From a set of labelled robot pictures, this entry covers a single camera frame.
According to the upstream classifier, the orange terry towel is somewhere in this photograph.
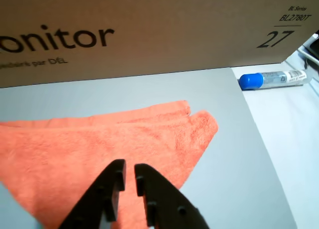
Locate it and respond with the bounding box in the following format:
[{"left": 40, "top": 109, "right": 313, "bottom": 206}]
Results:
[{"left": 0, "top": 100, "right": 220, "bottom": 229}]

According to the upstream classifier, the brown cardboard monitor box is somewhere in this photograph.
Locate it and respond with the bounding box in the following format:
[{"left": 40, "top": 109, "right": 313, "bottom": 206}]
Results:
[{"left": 0, "top": 0, "right": 319, "bottom": 89}]

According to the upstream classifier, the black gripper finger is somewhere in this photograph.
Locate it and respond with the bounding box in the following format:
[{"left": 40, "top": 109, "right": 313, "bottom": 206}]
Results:
[
  {"left": 59, "top": 159, "right": 128, "bottom": 229},
  {"left": 134, "top": 163, "right": 209, "bottom": 229}
]

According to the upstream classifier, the clear tube with blue cap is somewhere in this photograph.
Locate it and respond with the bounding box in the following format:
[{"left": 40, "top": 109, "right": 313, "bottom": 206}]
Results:
[{"left": 238, "top": 69, "right": 314, "bottom": 91}]

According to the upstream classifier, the grey table mat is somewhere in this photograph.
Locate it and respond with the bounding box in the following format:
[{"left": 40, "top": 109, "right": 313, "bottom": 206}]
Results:
[{"left": 0, "top": 67, "right": 299, "bottom": 229}]

